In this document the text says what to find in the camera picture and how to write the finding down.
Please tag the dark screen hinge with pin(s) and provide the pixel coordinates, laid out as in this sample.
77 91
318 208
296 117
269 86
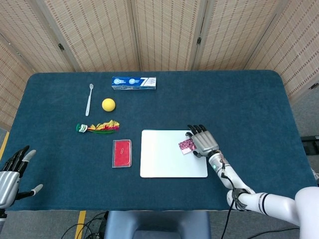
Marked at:
199 41
60 46
313 86

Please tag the blue plush table cloth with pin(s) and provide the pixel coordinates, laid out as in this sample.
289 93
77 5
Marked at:
74 179

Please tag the blue white toothpaste box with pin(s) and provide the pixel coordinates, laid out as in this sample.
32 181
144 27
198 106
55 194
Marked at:
134 83

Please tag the white toothbrush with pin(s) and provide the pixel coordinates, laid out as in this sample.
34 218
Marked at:
88 102

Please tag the black metal rack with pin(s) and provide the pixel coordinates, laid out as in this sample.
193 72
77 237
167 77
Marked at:
310 145

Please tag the clear case with red lining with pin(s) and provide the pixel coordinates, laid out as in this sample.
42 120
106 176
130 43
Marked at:
122 159

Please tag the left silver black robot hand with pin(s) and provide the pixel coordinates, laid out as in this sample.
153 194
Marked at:
8 184

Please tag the white board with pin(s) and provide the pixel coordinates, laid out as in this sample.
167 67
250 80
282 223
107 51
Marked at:
162 154

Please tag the colourful feather shuttlecock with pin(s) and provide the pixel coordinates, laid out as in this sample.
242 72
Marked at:
102 127

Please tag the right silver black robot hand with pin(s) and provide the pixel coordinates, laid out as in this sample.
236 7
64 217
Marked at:
205 142

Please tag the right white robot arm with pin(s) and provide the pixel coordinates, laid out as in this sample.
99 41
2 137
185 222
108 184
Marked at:
274 201

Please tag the yellow foam ball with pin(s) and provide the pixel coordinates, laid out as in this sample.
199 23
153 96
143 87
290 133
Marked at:
108 104

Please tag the woven bamboo folding screen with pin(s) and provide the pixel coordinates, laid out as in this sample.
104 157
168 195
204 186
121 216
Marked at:
99 37

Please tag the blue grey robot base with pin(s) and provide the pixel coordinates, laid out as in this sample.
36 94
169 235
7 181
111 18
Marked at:
157 224

